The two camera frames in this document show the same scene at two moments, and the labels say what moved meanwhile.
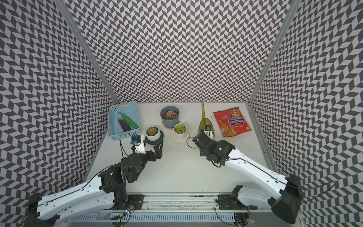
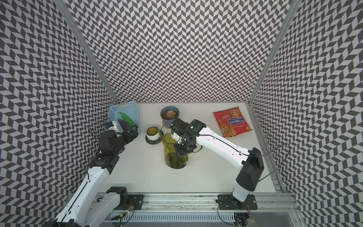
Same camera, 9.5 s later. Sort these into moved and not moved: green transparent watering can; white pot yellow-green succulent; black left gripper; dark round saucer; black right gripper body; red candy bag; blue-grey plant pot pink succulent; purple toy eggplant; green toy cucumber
Moved: green transparent watering can; black right gripper body; black left gripper
Not moved: blue-grey plant pot pink succulent; white pot yellow-green succulent; red candy bag; purple toy eggplant; green toy cucumber; dark round saucer
